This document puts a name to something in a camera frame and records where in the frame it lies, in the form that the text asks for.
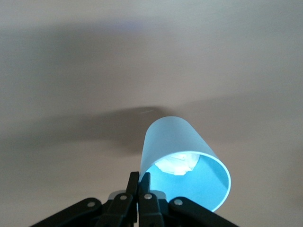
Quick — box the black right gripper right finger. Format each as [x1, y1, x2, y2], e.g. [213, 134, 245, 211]
[138, 172, 237, 227]

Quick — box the blue cup holding white paper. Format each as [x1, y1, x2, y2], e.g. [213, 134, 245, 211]
[140, 115, 232, 212]

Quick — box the crumpled white paper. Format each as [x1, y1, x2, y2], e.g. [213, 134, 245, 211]
[155, 153, 200, 176]

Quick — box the brown table cloth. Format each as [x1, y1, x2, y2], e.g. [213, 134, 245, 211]
[0, 0, 303, 227]

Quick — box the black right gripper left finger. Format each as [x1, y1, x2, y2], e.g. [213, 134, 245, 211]
[29, 171, 140, 227]

